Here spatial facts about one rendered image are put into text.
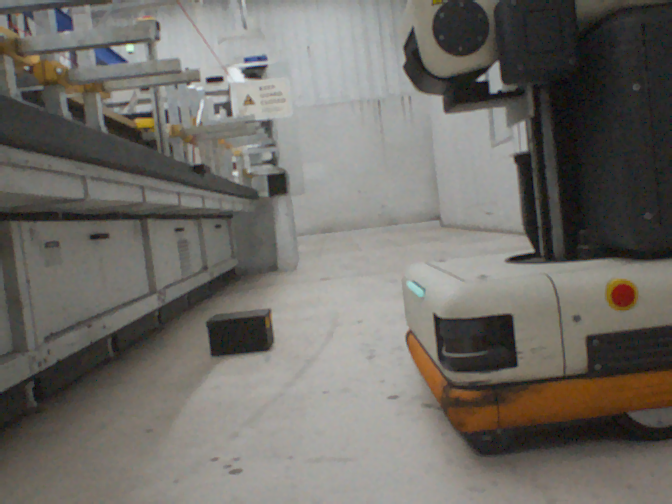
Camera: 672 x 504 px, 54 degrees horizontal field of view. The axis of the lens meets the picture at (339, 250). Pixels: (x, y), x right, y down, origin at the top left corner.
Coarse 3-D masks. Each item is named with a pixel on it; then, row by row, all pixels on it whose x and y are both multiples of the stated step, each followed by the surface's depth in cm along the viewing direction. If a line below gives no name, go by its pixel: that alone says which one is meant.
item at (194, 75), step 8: (184, 72) 177; (192, 72) 177; (200, 72) 180; (112, 80) 177; (120, 80) 177; (128, 80) 177; (136, 80) 177; (144, 80) 177; (152, 80) 177; (160, 80) 177; (168, 80) 177; (176, 80) 177; (184, 80) 177; (192, 80) 178; (200, 80) 179; (104, 88) 177; (112, 88) 177; (120, 88) 177; (128, 88) 178; (136, 88) 179; (40, 96) 177
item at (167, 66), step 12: (156, 60) 152; (168, 60) 152; (180, 60) 154; (72, 72) 152; (84, 72) 152; (96, 72) 152; (108, 72) 152; (120, 72) 152; (132, 72) 152; (144, 72) 152; (156, 72) 153; (168, 72) 154; (180, 72) 155; (24, 84) 152; (36, 84) 152; (72, 84) 154
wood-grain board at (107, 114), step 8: (16, 72) 170; (24, 72) 174; (72, 96) 207; (80, 96) 214; (72, 104) 214; (80, 104) 215; (104, 112) 237; (112, 112) 246; (112, 120) 251; (120, 120) 255; (128, 120) 266; (128, 128) 273; (136, 128) 277; (184, 152) 376
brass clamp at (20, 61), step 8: (0, 32) 122; (8, 32) 124; (0, 40) 121; (8, 40) 124; (0, 48) 122; (8, 48) 124; (16, 48) 127; (16, 56) 127; (16, 64) 131; (24, 64) 132; (32, 64) 133
